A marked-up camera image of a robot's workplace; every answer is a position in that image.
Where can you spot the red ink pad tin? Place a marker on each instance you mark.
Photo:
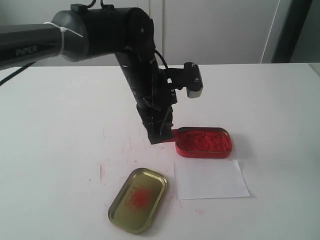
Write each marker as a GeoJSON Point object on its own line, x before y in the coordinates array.
{"type": "Point", "coordinates": [203, 142]}

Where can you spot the white cabinet doors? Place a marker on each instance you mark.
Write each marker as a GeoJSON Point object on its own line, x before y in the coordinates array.
{"type": "Point", "coordinates": [211, 32]}

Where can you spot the red rubber stamp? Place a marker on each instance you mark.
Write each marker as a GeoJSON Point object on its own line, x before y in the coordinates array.
{"type": "Point", "coordinates": [174, 136]}

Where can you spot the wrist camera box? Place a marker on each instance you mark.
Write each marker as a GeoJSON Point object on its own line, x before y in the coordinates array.
{"type": "Point", "coordinates": [188, 77]}

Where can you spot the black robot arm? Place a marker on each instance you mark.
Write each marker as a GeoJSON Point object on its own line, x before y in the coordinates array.
{"type": "Point", "coordinates": [82, 33]}

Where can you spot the white zip tie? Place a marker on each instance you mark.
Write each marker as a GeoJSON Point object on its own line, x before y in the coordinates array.
{"type": "Point", "coordinates": [63, 30]}

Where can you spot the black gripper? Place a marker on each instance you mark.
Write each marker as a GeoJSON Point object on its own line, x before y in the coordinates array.
{"type": "Point", "coordinates": [154, 98]}

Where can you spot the gold metal tin lid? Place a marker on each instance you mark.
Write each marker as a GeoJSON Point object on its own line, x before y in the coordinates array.
{"type": "Point", "coordinates": [138, 200]}

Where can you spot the white paper sheet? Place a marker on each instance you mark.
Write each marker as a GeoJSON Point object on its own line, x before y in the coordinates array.
{"type": "Point", "coordinates": [208, 179]}

